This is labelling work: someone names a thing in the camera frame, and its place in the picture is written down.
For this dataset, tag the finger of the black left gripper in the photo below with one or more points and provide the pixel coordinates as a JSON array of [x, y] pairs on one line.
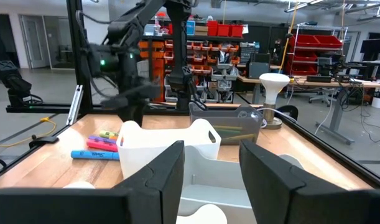
[[130, 96], [135, 113]]

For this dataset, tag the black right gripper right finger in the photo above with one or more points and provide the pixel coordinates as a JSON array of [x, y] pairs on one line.
[[286, 202]]

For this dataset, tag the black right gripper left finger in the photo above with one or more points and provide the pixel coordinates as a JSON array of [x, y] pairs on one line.
[[146, 199]]

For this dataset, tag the orange highlighter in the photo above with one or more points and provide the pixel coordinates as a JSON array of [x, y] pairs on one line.
[[114, 137]]

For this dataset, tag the yellow-green highlighter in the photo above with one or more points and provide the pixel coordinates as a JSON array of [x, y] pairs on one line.
[[107, 134]]

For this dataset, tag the purple highlighter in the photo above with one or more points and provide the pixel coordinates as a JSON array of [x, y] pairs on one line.
[[98, 138]]

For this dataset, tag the pink highlighter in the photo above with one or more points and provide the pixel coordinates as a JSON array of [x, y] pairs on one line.
[[101, 145]]

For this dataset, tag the blue Sharpie highlighter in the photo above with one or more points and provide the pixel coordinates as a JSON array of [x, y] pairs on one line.
[[93, 155]]

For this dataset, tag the black background robot arm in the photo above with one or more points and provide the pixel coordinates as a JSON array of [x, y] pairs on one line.
[[12, 81]]

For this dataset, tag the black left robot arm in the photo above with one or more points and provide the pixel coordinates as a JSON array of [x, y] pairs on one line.
[[180, 46]]

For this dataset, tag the aluminium profile bar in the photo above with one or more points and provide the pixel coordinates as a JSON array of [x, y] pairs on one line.
[[74, 105]]

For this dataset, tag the grey translucent plastic bin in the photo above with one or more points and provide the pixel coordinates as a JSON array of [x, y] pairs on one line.
[[208, 124]]

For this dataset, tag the shelf with orange bins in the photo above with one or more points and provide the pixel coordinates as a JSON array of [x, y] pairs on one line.
[[205, 59]]

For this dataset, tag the black clamp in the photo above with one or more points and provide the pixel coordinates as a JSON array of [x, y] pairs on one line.
[[43, 140]]

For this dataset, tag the grey door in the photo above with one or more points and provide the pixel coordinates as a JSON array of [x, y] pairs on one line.
[[34, 40]]

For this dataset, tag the office chair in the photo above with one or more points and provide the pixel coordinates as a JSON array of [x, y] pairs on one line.
[[320, 95]]

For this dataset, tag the white bulb table lamp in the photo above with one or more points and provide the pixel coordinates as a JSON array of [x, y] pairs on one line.
[[273, 84]]

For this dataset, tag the wooden office desk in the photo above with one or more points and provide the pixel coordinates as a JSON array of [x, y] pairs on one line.
[[332, 84]]

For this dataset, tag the black equipment box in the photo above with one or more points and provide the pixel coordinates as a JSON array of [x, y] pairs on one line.
[[258, 67]]

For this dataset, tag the large red storage bin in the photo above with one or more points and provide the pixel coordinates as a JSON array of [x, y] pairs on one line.
[[303, 41], [329, 42]]

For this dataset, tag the black computer monitor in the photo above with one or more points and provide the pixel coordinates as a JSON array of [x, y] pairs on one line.
[[372, 49]]

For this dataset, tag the black vertical frame post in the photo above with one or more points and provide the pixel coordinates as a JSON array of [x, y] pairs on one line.
[[76, 46]]

